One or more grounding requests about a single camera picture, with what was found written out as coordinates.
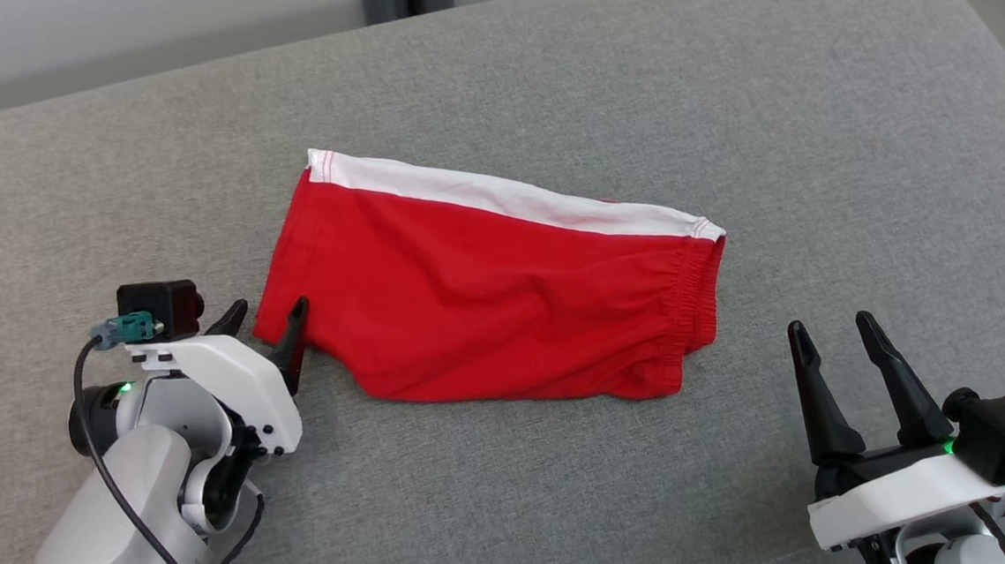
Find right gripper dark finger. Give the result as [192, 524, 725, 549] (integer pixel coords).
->
[855, 305, 956, 451]
[786, 317, 868, 469]

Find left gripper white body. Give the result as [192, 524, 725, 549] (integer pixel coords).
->
[124, 329, 306, 469]

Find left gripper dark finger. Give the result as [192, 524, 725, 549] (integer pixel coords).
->
[266, 297, 316, 398]
[201, 299, 251, 340]

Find red shorts with white stripe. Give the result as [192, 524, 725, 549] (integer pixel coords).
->
[241, 119, 739, 426]

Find thin black cable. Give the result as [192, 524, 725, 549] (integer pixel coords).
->
[969, 501, 1005, 564]
[189, 492, 270, 564]

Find left thin black cable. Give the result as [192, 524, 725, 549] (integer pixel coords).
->
[189, 492, 270, 564]

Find right thin black cable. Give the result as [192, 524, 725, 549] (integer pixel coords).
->
[969, 501, 1005, 564]

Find left black cable teal plug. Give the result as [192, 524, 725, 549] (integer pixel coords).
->
[69, 308, 215, 564]

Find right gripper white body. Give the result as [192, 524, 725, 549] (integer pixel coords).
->
[804, 437, 1005, 564]

